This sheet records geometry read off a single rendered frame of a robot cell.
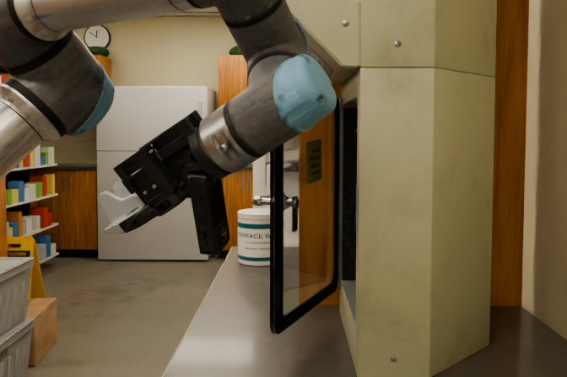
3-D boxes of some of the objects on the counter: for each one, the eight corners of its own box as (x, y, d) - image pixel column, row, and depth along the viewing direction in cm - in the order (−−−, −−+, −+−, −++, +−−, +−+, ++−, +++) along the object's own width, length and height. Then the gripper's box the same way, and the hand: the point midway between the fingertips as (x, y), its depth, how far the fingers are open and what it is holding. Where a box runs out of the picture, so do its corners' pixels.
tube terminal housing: (459, 312, 118) (466, -63, 114) (522, 379, 85) (535, -142, 81) (339, 311, 118) (342, -63, 114) (357, 378, 86) (362, -141, 82)
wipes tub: (283, 256, 171) (283, 207, 171) (282, 266, 158) (282, 213, 158) (240, 256, 172) (240, 207, 171) (235, 266, 158) (234, 213, 158)
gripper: (205, 102, 71) (94, 179, 79) (175, 125, 63) (56, 207, 71) (245, 157, 72) (132, 226, 81) (221, 186, 64) (99, 260, 73)
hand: (116, 230), depth 76 cm, fingers closed
